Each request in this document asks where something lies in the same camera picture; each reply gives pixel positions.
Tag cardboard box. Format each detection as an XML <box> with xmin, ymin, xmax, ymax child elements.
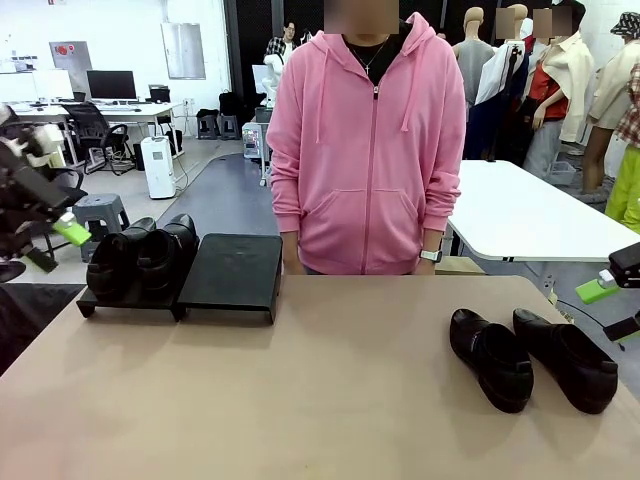
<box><xmin>434</xmin><ymin>254</ymin><xmax>486</xmax><ymax>276</ymax></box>

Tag lit computer case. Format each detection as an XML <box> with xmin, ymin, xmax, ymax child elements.
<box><xmin>242</xmin><ymin>122</ymin><xmax>271</xmax><ymax>160</ymax></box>

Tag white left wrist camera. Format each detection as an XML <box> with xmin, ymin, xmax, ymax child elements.
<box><xmin>17</xmin><ymin>123</ymin><xmax>66</xmax><ymax>169</ymax></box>

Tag person's left forearm pink sleeve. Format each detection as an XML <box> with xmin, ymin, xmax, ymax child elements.
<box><xmin>422</xmin><ymin>169</ymin><xmax>462</xmax><ymax>236</ymax></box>

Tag black shoe stand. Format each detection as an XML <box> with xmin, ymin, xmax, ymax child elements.
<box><xmin>175</xmin><ymin>233</ymin><xmax>284</xmax><ymax>325</ymax></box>
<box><xmin>75</xmin><ymin>233</ymin><xmax>200</xmax><ymax>321</ymax></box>

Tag black mesh partition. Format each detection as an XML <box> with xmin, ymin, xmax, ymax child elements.
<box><xmin>223</xmin><ymin>0</ymin><xmax>501</xmax><ymax>126</ymax></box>

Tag black leather buckle shoe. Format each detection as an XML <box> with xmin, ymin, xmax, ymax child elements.
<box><xmin>512</xmin><ymin>308</ymin><xmax>620</xmax><ymax>415</ymax></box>
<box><xmin>135</xmin><ymin>213</ymin><xmax>200</xmax><ymax>296</ymax></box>
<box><xmin>448</xmin><ymin>308</ymin><xmax>535</xmax><ymax>415</ymax></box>
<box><xmin>86</xmin><ymin>216</ymin><xmax>157</xmax><ymax>302</ymax></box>

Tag white folding table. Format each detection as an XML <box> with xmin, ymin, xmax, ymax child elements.
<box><xmin>442</xmin><ymin>159</ymin><xmax>640</xmax><ymax>306</ymax></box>

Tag person in plaid shirt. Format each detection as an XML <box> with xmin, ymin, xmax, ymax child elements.
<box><xmin>264</xmin><ymin>22</ymin><xmax>301</xmax><ymax>57</ymax></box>

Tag white office desk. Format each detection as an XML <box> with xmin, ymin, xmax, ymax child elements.
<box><xmin>0</xmin><ymin>102</ymin><xmax>176</xmax><ymax>166</ymax></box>

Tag mannequin with white garment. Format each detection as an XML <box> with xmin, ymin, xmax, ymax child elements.
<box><xmin>474</xmin><ymin>4</ymin><xmax>531</xmax><ymax>161</ymax></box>

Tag black computer monitor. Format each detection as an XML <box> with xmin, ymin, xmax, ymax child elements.
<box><xmin>86</xmin><ymin>70</ymin><xmax>138</xmax><ymax>101</ymax></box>

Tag grey plastic basket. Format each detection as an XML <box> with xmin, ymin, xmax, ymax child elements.
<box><xmin>547</xmin><ymin>160</ymin><xmax>579</xmax><ymax>187</ymax></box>

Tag grey plastic stool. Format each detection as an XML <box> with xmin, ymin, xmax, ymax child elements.
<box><xmin>72</xmin><ymin>193</ymin><xmax>132</xmax><ymax>264</ymax></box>

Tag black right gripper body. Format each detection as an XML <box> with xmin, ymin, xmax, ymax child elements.
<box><xmin>608</xmin><ymin>244</ymin><xmax>640</xmax><ymax>289</ymax></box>

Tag mannequin with bucket hat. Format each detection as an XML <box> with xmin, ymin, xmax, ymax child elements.
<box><xmin>582</xmin><ymin>12</ymin><xmax>640</xmax><ymax>194</ymax></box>

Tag small white robot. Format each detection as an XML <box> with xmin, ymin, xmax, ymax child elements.
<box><xmin>252</xmin><ymin>53</ymin><xmax>287</xmax><ymax>109</ymax></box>

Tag black floor mat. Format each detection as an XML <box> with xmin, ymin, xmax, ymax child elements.
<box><xmin>0</xmin><ymin>282</ymin><xmax>86</xmax><ymax>376</ymax></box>

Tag mannequin in grey shirt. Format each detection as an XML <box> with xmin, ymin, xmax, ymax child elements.
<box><xmin>453</xmin><ymin>6</ymin><xmax>496</xmax><ymax>109</ymax></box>

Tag person in pink hoodie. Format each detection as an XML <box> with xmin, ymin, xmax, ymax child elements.
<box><xmin>267</xmin><ymin>12</ymin><xmax>464</xmax><ymax>277</ymax></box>

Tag mannequin with green trousers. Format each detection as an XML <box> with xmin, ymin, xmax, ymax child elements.
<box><xmin>604</xmin><ymin>64</ymin><xmax>640</xmax><ymax>234</ymax></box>

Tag black mesh office chair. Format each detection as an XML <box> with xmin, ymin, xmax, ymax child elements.
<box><xmin>63</xmin><ymin>102</ymin><xmax>136</xmax><ymax>176</ymax></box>

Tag mannequin in red top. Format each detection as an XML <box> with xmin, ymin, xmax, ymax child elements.
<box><xmin>519</xmin><ymin>2</ymin><xmax>596</xmax><ymax>176</ymax></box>

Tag person's right hand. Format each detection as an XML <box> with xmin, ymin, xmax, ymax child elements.
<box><xmin>281</xmin><ymin>242</ymin><xmax>302</xmax><ymax>275</ymax></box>

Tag grey wall cabinet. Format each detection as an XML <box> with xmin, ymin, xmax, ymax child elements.
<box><xmin>48</xmin><ymin>41</ymin><xmax>94</xmax><ymax>96</ymax></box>

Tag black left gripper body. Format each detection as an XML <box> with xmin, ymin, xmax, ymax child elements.
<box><xmin>0</xmin><ymin>139</ymin><xmax>87</xmax><ymax>236</ymax></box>

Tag black bag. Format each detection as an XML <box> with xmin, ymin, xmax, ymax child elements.
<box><xmin>218</xmin><ymin>92</ymin><xmax>251</xmax><ymax>119</ymax></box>

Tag silver cross necklace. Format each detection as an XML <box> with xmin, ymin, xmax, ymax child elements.
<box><xmin>349</xmin><ymin>37</ymin><xmax>390</xmax><ymax>76</ymax></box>

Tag white air purifier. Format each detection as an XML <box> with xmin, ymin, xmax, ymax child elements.
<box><xmin>140</xmin><ymin>135</ymin><xmax>177</xmax><ymax>200</ymax></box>

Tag person's right forearm pink sleeve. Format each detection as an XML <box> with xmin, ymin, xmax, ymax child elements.
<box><xmin>272</xmin><ymin>169</ymin><xmax>306</xmax><ymax>236</ymax></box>

